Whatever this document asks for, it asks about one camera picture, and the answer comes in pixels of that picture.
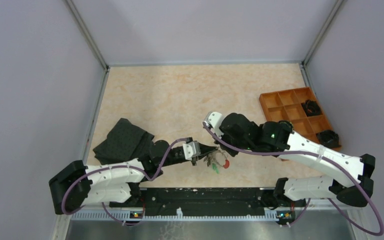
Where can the orange compartment tray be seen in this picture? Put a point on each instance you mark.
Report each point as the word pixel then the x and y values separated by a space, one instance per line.
pixel 285 106

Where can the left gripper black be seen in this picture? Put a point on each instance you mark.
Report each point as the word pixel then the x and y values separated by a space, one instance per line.
pixel 204 150

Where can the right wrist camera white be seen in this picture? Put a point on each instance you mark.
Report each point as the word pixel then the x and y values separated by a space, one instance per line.
pixel 213 121

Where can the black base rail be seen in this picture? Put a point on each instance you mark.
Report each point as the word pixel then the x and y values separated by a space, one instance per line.
pixel 207 202

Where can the keyring with coloured keys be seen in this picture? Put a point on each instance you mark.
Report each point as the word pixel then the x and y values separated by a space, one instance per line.
pixel 217 160

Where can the black folded cloth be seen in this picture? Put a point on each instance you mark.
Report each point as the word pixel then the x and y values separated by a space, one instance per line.
pixel 124 142

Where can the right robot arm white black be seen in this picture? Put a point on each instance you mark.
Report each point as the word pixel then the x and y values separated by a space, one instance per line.
pixel 343 176

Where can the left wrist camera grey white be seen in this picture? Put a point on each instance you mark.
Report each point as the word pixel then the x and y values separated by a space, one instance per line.
pixel 191 150

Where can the black rolled item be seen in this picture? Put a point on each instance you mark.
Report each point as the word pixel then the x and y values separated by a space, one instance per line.
pixel 329 139
pixel 311 108

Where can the black rolled item top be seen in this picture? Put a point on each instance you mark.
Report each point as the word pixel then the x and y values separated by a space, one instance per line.
pixel 311 108

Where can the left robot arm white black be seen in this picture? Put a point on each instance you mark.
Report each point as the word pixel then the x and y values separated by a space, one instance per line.
pixel 78 184

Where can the black rolled item bottom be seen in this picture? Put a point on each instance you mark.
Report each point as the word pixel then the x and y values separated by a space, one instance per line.
pixel 329 139

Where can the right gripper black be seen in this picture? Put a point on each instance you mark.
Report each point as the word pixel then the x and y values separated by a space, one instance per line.
pixel 233 152

